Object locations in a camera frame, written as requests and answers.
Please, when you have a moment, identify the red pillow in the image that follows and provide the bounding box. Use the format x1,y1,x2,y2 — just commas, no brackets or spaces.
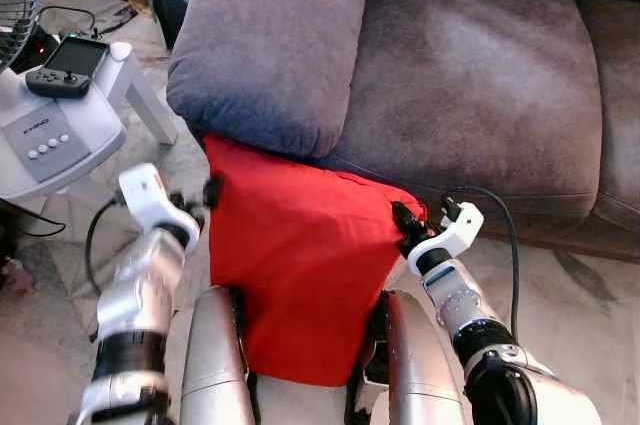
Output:
205,135,427,387

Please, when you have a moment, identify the grey fabric sofa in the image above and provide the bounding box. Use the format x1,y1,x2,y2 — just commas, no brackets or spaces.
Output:
166,0,640,264

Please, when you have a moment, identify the grey sofa seat cushion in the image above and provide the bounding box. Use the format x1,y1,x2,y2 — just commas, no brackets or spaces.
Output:
318,0,604,238
575,0,640,238

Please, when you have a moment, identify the grey sofa armrest cushion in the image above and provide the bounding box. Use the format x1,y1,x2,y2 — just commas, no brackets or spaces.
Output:
166,0,370,159

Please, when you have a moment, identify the white fan base with buttons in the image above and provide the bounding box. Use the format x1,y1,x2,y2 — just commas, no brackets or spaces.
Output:
0,40,181,202

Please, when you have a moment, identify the silver robot left leg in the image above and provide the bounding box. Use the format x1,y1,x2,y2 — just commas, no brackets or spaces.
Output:
180,285,256,425

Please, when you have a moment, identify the black handheld controller with screen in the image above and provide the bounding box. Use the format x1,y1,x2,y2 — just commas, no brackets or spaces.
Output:
25,35,112,99

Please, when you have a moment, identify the black adapter with red light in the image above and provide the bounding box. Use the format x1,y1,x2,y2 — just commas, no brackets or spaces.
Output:
15,30,59,73

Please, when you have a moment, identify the black fan grille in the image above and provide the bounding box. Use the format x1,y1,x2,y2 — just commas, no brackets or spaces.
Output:
0,0,42,73

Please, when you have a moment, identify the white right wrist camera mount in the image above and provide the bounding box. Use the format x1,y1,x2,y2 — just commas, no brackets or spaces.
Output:
407,197,486,277

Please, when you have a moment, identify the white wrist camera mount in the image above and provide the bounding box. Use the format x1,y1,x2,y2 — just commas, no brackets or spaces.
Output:
117,163,202,241
407,197,486,277

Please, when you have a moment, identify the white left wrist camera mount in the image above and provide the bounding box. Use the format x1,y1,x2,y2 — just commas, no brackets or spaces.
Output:
117,163,202,241

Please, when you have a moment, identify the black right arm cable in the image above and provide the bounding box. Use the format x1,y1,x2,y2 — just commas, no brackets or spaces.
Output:
444,184,522,346

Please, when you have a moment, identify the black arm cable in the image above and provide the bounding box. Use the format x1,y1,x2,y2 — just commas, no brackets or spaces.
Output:
444,184,522,346
84,195,123,296

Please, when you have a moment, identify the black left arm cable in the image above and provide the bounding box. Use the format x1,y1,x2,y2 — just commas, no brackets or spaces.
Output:
84,195,123,296

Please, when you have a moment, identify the thin black floor cable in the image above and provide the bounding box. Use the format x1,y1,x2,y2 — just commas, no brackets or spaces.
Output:
0,199,68,240

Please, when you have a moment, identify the black controller cable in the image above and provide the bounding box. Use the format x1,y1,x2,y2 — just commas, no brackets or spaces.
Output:
38,4,103,38

